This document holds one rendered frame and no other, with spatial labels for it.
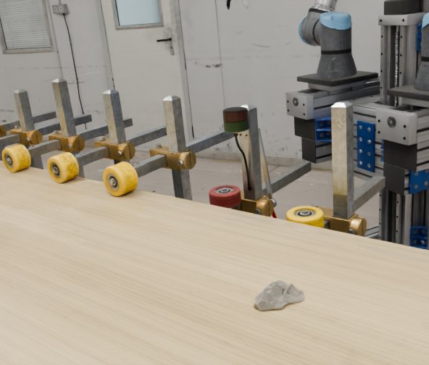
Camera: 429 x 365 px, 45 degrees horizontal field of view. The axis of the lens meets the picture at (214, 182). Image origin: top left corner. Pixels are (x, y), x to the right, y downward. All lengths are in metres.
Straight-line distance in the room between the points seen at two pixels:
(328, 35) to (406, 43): 0.30
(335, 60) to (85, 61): 3.80
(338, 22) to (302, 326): 1.45
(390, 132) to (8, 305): 1.17
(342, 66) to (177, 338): 1.47
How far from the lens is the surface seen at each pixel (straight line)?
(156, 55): 4.91
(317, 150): 2.05
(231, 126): 1.23
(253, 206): 1.33
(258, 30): 4.28
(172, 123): 1.43
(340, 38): 2.07
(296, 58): 4.16
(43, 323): 0.90
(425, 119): 1.66
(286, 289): 0.85
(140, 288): 0.93
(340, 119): 1.14
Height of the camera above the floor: 1.36
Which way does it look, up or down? 19 degrees down
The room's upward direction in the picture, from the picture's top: 6 degrees counter-clockwise
